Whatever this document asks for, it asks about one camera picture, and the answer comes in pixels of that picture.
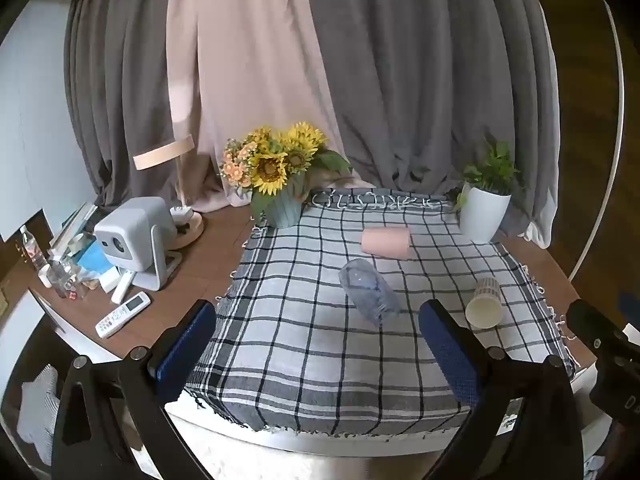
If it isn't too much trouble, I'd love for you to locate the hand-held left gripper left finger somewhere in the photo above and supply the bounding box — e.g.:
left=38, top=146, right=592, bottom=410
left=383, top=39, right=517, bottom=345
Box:
left=51, top=299, right=217, bottom=480

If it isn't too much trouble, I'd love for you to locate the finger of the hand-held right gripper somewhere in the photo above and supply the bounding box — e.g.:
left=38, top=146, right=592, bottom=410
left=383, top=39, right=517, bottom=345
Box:
left=565, top=299, right=640, bottom=362

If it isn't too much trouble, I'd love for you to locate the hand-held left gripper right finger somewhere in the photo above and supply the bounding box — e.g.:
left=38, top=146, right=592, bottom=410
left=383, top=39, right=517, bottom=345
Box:
left=418, top=298, right=584, bottom=480

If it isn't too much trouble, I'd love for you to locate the striped paper cup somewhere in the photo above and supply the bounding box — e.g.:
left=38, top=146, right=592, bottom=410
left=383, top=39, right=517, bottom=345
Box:
left=465, top=276, right=504, bottom=330

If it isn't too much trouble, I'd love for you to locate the pink cup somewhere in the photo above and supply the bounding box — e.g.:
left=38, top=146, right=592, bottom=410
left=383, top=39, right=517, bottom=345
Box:
left=361, top=227, right=412, bottom=261

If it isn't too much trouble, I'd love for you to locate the white remote control with buttons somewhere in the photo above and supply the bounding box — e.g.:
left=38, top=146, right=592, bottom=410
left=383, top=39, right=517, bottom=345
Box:
left=95, top=291, right=152, bottom=339

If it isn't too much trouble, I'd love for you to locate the slim white remote control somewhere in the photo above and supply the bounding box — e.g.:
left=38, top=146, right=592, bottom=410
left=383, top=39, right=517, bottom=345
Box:
left=110, top=269, right=136, bottom=305

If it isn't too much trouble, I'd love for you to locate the checked tablecloth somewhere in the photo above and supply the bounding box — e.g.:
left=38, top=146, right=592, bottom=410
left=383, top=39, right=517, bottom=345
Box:
left=182, top=187, right=577, bottom=436

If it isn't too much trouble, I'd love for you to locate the white projector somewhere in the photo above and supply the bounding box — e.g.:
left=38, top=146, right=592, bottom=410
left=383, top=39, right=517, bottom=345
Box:
left=93, top=196, right=184, bottom=292

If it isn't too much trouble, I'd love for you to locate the white plant pot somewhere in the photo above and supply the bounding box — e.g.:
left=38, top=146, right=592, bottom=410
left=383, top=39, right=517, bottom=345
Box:
left=458, top=182, right=513, bottom=244

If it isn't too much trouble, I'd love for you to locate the small glass bottle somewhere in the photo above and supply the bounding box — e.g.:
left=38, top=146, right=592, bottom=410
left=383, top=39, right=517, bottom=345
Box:
left=47, top=255, right=77, bottom=299

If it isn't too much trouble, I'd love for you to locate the white star pillow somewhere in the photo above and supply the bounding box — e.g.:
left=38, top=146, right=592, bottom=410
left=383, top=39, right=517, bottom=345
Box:
left=17, top=364, right=61, bottom=467

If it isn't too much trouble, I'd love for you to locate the stack of books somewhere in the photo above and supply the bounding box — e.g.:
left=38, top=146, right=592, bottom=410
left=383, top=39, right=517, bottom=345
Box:
left=49, top=201, right=99, bottom=257

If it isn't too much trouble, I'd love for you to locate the teal ribbed vase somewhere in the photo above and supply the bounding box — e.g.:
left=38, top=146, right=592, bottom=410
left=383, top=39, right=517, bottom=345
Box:
left=260, top=175, right=307, bottom=229

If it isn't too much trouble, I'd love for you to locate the plastic water bottle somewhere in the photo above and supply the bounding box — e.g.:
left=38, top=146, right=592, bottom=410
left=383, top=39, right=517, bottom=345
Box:
left=19, top=225, right=49, bottom=274

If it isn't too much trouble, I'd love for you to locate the green potted plant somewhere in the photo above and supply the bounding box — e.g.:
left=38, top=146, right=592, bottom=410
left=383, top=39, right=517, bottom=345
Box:
left=452, top=140, right=521, bottom=213

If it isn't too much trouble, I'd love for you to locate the white desk lamp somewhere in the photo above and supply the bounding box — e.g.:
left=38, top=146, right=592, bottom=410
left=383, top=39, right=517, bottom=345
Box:
left=132, top=133, right=205, bottom=251

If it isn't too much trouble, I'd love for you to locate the white hoop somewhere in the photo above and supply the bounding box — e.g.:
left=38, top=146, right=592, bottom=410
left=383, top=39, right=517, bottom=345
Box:
left=569, top=0, right=629, bottom=282

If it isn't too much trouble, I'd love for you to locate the artificial sunflower bouquet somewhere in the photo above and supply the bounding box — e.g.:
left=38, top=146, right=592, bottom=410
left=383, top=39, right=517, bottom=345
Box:
left=219, top=121, right=354, bottom=221

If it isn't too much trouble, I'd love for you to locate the grey curtain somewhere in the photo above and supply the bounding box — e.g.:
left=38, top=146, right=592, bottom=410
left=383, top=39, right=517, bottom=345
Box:
left=302, top=0, right=559, bottom=252
left=63, top=0, right=177, bottom=212

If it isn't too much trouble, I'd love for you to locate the pink curtain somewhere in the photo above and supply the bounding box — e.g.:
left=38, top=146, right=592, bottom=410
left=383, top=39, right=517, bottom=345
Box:
left=165, top=0, right=369, bottom=214

